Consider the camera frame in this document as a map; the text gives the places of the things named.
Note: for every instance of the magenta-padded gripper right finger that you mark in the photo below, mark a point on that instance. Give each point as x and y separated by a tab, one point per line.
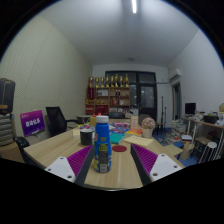
146	158

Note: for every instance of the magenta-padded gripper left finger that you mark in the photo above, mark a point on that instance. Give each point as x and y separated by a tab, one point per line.
80	160

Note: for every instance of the blue drink bottle white cap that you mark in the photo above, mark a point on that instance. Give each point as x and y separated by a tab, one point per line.
102	146

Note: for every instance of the black mug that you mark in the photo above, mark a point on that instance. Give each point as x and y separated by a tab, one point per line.
86	137

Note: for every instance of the cream paper pad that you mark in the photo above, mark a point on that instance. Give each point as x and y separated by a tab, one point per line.
76	132

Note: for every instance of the light wooden side table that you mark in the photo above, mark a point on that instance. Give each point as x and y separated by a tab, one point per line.
174	150

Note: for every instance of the flat round red coaster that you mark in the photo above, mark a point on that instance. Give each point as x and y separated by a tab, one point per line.
119	148

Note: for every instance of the orange book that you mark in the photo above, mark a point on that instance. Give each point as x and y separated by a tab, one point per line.
134	132

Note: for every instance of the pink flowers in white pot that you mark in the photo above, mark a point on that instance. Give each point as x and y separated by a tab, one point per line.
148	125

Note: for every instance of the teal book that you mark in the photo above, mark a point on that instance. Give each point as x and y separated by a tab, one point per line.
116	138

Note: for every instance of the small standing card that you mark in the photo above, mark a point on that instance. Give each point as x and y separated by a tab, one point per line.
134	122

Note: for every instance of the yellow gift box red ribbon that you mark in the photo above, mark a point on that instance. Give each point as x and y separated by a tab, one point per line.
92	121

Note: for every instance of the grey armchair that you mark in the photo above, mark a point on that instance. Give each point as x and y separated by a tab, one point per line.
143	117

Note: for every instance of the brown paper bag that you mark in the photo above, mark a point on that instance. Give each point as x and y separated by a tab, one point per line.
187	150

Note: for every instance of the pile of books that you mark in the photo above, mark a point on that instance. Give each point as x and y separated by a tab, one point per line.
178	128

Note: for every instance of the black tripod stand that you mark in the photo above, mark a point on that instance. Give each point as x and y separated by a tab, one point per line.
162	115

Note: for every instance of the black office chair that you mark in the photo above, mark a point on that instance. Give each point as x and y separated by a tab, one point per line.
56	120

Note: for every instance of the wooden-topped dark stool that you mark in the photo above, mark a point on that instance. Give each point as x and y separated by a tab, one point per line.
201	141

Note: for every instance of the black chair backrest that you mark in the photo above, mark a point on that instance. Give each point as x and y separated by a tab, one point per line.
22	143

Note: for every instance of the purple sign board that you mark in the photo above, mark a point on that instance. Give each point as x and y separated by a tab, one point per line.
32	122

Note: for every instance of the black framed glass door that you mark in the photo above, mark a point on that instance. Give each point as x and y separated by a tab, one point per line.
146	96

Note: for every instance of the white round stool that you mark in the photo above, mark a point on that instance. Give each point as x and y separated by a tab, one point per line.
210	148

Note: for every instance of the black computer monitor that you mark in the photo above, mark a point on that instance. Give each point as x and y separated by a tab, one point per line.
190	108

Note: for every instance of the wooden shelf unit with trophies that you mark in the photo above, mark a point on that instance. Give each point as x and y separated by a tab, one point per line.
108	98

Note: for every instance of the cluttered wooden side desk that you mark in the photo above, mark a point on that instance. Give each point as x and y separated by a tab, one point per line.
206	125

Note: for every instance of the grey striped chair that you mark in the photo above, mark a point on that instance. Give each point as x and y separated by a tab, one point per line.
5	130

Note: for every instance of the dark brown suitcase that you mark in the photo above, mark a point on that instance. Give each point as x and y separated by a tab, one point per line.
6	95

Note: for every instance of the ceiling tube light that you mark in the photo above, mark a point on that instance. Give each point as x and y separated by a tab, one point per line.
134	6

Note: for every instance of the white wall air conditioner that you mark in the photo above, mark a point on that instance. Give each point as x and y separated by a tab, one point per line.
175	74

